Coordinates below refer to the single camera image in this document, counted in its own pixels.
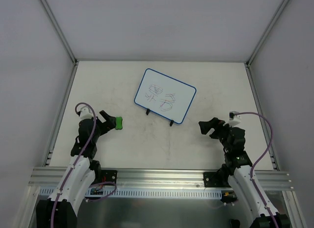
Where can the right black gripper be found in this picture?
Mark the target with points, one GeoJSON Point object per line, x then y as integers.
{"type": "Point", "coordinates": [218, 129]}

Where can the small black object on floor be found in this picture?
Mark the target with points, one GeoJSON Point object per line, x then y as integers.
{"type": "Point", "coordinates": [234, 223]}

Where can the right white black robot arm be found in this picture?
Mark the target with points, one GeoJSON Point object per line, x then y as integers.
{"type": "Point", "coordinates": [238, 173]}

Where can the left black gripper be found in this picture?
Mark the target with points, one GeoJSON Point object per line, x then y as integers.
{"type": "Point", "coordinates": [101, 125]}

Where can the blue framed whiteboard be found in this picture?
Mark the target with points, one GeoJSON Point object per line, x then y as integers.
{"type": "Point", "coordinates": [165, 96]}

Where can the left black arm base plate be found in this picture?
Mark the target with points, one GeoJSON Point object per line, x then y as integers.
{"type": "Point", "coordinates": [105, 175]}

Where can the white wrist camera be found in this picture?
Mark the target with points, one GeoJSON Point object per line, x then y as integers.
{"type": "Point", "coordinates": [234, 118]}
{"type": "Point", "coordinates": [85, 113]}

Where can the white slotted cable duct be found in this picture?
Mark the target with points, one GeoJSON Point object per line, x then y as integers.
{"type": "Point", "coordinates": [146, 193]}

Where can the left aluminium frame post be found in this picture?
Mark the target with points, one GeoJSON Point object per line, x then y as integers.
{"type": "Point", "coordinates": [47, 9]}

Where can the aluminium frame post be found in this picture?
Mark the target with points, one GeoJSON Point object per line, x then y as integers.
{"type": "Point", "coordinates": [275, 17]}
{"type": "Point", "coordinates": [47, 9]}

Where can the aluminium front rail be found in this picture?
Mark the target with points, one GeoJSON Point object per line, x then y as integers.
{"type": "Point", "coordinates": [165, 179]}

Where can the right aluminium frame post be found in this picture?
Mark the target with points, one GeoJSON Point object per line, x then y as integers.
{"type": "Point", "coordinates": [275, 17]}

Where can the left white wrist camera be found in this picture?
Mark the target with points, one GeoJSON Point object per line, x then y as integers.
{"type": "Point", "coordinates": [85, 113]}

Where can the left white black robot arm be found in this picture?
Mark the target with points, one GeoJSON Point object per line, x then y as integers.
{"type": "Point", "coordinates": [60, 209]}

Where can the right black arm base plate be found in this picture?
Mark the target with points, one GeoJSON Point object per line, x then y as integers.
{"type": "Point", "coordinates": [215, 180]}

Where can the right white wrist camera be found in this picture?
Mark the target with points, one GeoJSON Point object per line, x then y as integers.
{"type": "Point", "coordinates": [234, 118]}

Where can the green bone-shaped eraser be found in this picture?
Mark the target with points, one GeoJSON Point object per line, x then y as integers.
{"type": "Point", "coordinates": [119, 125]}

